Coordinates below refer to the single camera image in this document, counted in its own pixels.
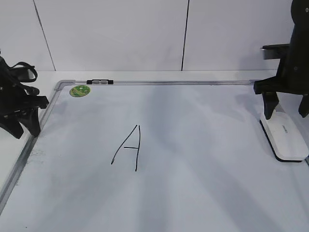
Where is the white board eraser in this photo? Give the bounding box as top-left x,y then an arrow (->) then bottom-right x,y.
260,111 -> 309,162

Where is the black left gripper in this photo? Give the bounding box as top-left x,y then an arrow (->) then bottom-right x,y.
0,57 -> 49,139

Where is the round green magnet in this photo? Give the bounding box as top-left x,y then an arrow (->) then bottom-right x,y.
70,85 -> 91,98

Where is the white board with grey frame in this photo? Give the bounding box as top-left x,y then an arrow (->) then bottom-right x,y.
0,83 -> 309,232

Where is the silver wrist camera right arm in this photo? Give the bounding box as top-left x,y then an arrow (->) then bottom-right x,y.
261,43 -> 290,60

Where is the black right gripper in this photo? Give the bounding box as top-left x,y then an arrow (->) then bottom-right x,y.
253,45 -> 309,120

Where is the black grey hanger clip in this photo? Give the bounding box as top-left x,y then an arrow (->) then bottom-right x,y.
86,79 -> 114,85

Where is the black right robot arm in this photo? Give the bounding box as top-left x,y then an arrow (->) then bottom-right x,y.
253,0 -> 309,120

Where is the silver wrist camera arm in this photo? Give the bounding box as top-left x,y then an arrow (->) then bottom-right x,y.
261,43 -> 290,60
10,67 -> 35,82

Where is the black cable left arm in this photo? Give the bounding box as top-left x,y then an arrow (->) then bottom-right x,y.
6,61 -> 38,84

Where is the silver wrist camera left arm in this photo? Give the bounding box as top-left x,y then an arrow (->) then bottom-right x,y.
10,67 -> 35,82

